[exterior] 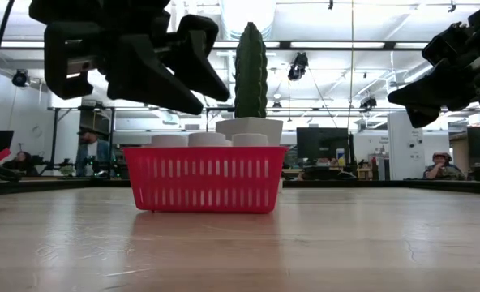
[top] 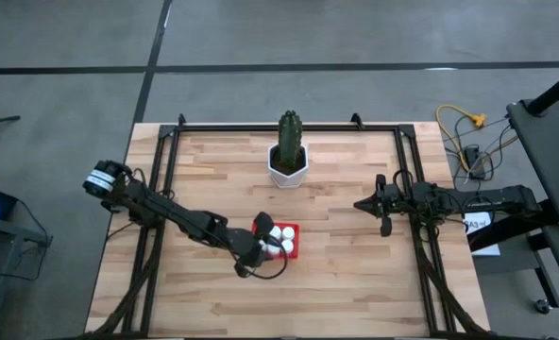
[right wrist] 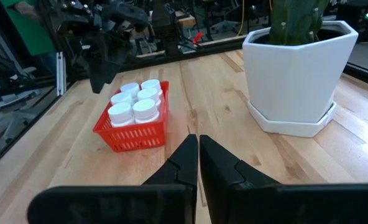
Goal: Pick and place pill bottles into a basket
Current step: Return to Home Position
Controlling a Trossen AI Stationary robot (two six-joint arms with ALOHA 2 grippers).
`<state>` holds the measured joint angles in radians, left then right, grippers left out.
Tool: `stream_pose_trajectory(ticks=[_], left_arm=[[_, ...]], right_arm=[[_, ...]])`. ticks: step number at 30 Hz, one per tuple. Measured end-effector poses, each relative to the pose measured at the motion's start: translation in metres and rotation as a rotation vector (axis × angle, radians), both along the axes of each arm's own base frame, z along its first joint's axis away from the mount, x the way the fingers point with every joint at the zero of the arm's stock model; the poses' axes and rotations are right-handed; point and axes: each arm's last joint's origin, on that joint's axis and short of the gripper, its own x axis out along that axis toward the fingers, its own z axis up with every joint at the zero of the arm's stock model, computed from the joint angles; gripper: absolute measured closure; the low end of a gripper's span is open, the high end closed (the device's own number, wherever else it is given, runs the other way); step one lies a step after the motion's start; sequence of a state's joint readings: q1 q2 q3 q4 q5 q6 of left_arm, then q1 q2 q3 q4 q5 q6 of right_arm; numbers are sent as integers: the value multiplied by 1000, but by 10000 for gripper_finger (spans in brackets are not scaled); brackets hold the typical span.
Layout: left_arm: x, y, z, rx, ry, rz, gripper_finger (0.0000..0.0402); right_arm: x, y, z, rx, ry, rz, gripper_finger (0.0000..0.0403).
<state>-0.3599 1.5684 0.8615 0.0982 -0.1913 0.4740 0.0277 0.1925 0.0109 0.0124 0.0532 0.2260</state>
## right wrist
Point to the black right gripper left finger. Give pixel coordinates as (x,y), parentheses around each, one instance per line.
(181,171)

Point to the red plastic basket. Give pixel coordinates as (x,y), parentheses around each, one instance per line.
(131,138)

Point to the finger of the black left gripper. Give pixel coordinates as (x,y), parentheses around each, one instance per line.
(112,70)
(97,77)

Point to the green cactus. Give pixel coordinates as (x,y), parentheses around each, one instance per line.
(292,21)

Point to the person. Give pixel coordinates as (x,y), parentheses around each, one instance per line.
(31,37)

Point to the silver aluminium extrusion bar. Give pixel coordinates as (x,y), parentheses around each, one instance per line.
(60,74)

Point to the white pot saucer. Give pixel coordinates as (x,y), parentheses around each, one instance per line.
(289,129)

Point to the white hexagonal plant pot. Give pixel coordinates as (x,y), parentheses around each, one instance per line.
(296,84)

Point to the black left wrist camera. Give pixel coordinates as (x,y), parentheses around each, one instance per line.
(128,17)

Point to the black computer with light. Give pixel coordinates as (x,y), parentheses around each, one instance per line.
(358,25)

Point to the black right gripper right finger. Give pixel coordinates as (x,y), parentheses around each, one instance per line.
(221,180)

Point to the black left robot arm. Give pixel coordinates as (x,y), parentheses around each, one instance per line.
(168,28)

